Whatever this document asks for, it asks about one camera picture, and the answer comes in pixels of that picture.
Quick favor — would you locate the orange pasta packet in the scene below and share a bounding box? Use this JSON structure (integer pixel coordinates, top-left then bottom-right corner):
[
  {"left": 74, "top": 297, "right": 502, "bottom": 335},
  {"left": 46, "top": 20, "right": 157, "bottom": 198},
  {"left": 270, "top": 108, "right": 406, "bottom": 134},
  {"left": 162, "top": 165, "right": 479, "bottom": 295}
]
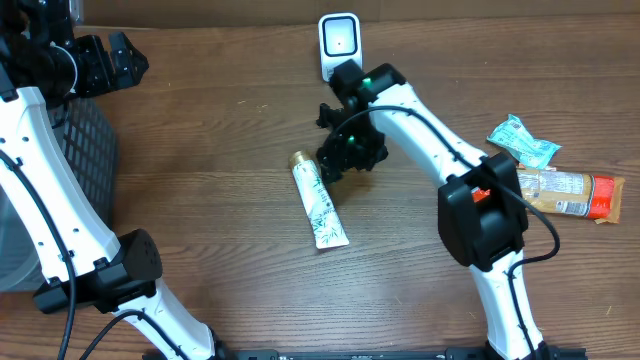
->
[{"left": 472, "top": 164, "right": 626, "bottom": 225}]

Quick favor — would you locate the teal wet wipes packet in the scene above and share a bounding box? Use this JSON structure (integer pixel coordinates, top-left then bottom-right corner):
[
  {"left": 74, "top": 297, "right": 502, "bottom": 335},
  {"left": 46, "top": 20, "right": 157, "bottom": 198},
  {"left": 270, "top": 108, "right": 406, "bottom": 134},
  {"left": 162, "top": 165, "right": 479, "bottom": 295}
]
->
[{"left": 487, "top": 114, "right": 562, "bottom": 170}]

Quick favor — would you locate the grey plastic shopping basket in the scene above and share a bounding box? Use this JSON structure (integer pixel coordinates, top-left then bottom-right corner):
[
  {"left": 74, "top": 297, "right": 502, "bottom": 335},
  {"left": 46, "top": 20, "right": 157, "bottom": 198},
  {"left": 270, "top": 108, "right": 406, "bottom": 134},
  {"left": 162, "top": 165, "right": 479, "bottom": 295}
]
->
[{"left": 1, "top": 99, "right": 119, "bottom": 292}]

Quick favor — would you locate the white barcode scanner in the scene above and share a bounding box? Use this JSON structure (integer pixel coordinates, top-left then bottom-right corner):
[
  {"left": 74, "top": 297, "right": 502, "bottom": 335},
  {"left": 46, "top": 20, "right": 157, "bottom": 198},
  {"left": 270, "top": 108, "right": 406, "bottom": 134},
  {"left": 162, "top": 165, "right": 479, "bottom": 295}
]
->
[{"left": 318, "top": 12, "right": 363, "bottom": 82}]

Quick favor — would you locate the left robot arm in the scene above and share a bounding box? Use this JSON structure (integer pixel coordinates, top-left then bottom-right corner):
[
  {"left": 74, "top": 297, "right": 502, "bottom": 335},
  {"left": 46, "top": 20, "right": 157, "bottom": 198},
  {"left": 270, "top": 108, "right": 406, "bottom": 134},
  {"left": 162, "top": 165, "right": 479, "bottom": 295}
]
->
[{"left": 1, "top": 0, "right": 229, "bottom": 359}]

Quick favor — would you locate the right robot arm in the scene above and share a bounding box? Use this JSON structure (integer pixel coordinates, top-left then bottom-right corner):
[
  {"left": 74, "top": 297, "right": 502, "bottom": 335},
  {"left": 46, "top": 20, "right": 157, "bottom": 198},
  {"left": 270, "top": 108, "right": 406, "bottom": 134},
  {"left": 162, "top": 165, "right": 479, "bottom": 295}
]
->
[{"left": 316, "top": 60, "right": 550, "bottom": 359}]

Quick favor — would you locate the white bamboo print tube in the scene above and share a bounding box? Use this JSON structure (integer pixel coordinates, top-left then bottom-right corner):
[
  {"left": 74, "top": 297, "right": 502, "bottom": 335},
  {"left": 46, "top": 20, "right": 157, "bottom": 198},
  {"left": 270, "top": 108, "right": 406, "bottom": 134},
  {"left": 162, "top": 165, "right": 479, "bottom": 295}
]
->
[{"left": 289, "top": 151, "right": 349, "bottom": 250}]

